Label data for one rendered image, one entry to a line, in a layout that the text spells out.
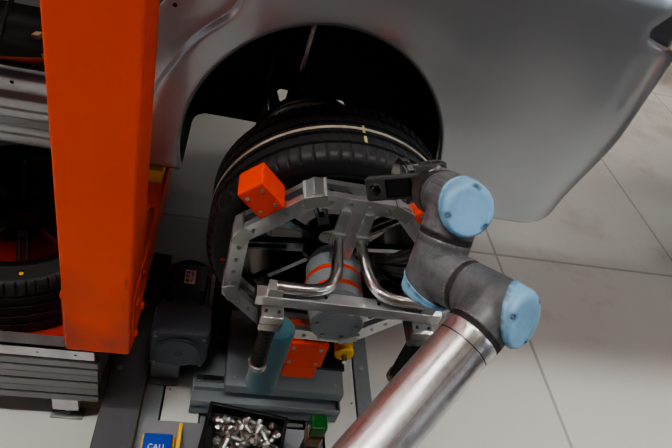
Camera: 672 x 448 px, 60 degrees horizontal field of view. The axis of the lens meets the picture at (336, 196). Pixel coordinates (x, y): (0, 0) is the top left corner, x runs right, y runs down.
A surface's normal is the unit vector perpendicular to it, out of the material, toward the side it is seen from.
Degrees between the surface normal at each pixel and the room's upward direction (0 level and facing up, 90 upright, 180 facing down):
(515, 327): 63
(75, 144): 90
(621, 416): 0
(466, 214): 54
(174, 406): 0
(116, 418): 0
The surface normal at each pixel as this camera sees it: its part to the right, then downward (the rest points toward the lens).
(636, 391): 0.25, -0.74
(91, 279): 0.06, 0.66
